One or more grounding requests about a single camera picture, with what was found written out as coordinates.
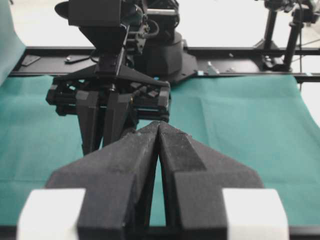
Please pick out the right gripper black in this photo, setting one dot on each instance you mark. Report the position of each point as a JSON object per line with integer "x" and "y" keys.
{"x": 124, "y": 94}

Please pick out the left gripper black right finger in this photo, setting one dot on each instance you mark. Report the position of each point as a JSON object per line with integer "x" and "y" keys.
{"x": 193, "y": 176}

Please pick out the green cloth mat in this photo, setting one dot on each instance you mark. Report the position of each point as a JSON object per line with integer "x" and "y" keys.
{"x": 261, "y": 121}

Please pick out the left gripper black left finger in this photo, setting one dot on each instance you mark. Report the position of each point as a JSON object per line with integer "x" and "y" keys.
{"x": 118, "y": 181}

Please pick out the black metal frame rail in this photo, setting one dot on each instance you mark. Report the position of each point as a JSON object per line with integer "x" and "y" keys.
{"x": 197, "y": 61}

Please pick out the black camera stand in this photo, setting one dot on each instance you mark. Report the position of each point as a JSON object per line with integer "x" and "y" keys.
{"x": 303, "y": 12}

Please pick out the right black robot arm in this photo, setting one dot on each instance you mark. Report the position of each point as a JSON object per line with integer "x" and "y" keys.
{"x": 137, "y": 55}

